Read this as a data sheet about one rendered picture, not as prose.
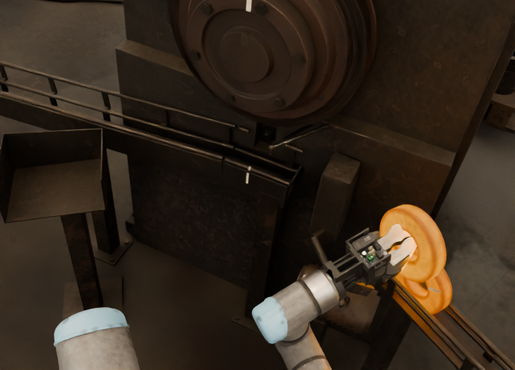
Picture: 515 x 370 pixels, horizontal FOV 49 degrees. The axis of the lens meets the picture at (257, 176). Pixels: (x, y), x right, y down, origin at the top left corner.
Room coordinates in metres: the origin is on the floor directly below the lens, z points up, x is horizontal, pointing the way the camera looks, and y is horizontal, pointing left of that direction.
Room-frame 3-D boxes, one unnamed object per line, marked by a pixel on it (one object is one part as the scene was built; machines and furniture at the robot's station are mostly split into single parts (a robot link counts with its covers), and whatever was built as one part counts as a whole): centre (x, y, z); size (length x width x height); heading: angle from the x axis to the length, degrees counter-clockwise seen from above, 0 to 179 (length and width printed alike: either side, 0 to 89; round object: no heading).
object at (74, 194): (1.05, 0.54, 0.36); 0.26 x 0.20 x 0.72; 105
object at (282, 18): (1.03, 0.05, 1.11); 0.28 x 0.06 x 0.28; 70
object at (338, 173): (1.05, -0.21, 0.68); 0.11 x 0.08 x 0.24; 160
